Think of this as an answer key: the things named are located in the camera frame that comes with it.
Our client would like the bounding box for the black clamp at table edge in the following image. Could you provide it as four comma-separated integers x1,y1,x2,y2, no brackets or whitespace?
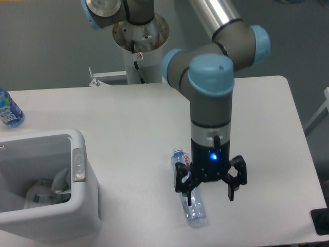
310,208,328,236

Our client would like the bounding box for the white plastic wrapper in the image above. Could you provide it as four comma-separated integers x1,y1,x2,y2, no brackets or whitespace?
51,168,71,195

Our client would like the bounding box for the white trash in can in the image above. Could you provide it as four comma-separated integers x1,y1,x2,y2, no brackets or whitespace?
24,180,71,209

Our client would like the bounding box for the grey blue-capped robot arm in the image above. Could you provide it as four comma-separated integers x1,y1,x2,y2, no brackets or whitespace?
81,1,270,205

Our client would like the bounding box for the clear crushed plastic bottle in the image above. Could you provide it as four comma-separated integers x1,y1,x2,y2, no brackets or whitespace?
171,147,206,228

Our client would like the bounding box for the blue labelled water bottle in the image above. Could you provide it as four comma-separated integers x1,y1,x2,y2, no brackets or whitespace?
1,88,25,128

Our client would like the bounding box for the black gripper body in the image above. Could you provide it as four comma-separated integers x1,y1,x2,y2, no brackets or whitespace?
190,140,231,183

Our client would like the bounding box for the white metal bracket left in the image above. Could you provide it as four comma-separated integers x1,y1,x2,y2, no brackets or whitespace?
88,67,127,87

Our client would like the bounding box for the white frame at right edge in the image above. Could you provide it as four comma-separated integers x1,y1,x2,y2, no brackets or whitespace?
304,87,328,136

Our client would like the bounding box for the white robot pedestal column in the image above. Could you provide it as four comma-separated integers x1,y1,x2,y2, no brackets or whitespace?
113,13,170,84

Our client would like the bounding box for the white plastic trash can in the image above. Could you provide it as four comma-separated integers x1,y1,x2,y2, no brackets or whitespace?
1,129,102,242

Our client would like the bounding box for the black cable on pedestal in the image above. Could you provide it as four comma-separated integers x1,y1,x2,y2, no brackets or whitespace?
130,40,145,84

